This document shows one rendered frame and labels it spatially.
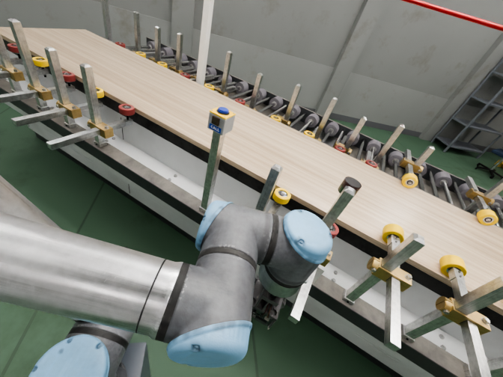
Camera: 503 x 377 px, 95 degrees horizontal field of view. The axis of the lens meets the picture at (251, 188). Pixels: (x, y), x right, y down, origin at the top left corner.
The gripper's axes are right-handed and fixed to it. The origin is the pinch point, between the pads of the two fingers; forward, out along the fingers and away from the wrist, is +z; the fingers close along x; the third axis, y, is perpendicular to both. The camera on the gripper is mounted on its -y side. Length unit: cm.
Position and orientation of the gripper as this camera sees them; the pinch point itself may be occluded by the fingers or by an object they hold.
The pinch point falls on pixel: (257, 306)
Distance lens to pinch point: 70.7
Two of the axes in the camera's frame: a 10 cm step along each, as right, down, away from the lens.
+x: 8.9, 4.3, -1.4
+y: -3.8, 5.3, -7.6
